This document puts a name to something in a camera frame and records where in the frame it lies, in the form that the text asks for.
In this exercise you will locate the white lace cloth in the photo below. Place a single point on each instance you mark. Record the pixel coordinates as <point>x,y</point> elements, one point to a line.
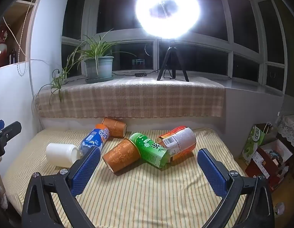
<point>290,128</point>

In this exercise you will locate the spider plant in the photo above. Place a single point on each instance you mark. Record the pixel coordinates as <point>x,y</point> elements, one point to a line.
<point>97,46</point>

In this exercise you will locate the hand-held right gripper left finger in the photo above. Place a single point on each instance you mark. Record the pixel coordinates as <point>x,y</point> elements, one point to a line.
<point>86,171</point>

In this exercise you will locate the black power strip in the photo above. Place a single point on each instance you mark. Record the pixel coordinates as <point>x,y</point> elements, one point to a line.
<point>140,74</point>

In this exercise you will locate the wooden shelf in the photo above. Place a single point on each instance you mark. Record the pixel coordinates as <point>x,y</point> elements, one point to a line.
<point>23,11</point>

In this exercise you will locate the red cardboard box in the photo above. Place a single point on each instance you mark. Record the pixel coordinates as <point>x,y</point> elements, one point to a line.
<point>258,168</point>

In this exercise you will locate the green paper bag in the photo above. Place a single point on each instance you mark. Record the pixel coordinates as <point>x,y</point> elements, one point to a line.
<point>252,144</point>

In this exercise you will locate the dark glass bottle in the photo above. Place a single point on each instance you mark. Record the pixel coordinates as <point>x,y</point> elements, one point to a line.
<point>13,57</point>

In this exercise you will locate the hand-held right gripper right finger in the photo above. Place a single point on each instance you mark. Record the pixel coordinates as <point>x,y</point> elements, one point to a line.
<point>212,171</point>

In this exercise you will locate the white window frame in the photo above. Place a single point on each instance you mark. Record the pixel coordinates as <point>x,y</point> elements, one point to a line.
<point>196,44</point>

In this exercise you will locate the white plastic jar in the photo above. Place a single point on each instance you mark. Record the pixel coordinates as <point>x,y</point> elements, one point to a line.
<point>60,154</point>

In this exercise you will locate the red vase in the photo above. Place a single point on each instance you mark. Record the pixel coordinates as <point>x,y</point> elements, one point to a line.
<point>0,49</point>

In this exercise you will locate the yellow striped sheet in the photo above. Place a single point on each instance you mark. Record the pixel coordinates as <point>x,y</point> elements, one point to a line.
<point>149,194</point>

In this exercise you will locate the green pot saucer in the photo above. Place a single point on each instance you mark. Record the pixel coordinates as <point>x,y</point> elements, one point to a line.
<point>99,80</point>

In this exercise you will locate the orange patterned paper cup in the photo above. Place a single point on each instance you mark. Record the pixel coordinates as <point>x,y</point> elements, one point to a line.
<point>122,155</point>
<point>113,127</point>

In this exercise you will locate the beige checked blanket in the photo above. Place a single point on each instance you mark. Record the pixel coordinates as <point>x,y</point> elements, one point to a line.
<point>137,97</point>

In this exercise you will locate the green flower pot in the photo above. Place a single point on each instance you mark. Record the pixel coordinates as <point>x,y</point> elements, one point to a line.
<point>99,67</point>

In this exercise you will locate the black tripod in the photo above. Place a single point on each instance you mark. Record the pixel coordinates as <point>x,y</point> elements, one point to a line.
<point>171,49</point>

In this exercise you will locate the blue label plastic bottle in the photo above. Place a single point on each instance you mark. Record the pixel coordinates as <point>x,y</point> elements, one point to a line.
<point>95,137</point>

